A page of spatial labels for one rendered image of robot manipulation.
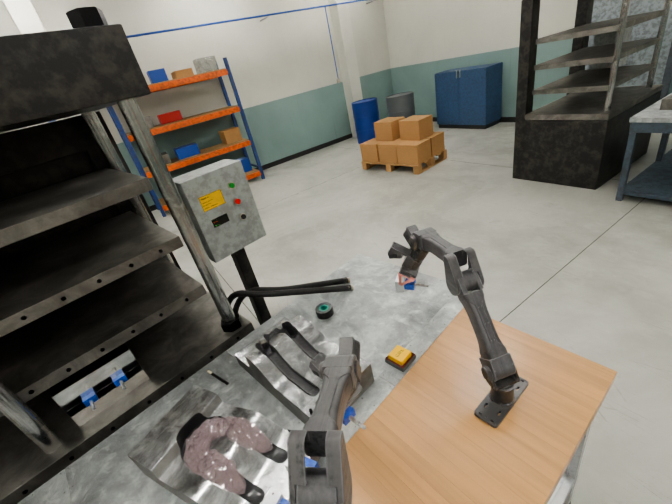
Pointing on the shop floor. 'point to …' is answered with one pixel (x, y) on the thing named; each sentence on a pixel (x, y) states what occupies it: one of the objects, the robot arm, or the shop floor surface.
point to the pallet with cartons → (404, 144)
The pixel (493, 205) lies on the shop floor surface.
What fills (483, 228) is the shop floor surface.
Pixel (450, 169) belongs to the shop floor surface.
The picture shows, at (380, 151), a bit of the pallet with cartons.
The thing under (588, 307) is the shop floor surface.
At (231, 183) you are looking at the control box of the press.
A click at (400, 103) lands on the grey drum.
